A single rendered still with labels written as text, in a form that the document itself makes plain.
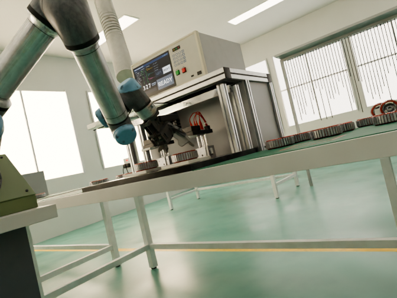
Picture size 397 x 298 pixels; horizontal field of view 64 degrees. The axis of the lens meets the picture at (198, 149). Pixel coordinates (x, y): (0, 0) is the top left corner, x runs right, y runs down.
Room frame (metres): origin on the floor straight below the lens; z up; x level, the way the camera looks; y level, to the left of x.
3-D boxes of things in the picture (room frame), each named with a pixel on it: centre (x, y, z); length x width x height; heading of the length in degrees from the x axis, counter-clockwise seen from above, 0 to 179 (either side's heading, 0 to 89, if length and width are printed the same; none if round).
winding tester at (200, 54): (1.65, -0.05, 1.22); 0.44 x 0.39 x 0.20; 52
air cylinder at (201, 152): (1.45, -0.03, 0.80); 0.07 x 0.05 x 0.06; 52
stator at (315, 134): (1.20, -0.48, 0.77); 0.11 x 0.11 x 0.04
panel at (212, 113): (1.61, 0.00, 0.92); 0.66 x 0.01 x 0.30; 52
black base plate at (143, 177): (1.42, 0.15, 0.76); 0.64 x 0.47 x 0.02; 52
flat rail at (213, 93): (1.48, 0.10, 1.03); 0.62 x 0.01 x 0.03; 52
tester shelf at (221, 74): (1.66, -0.04, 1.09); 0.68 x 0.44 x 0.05; 52
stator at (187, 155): (1.33, 0.06, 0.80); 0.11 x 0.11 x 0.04
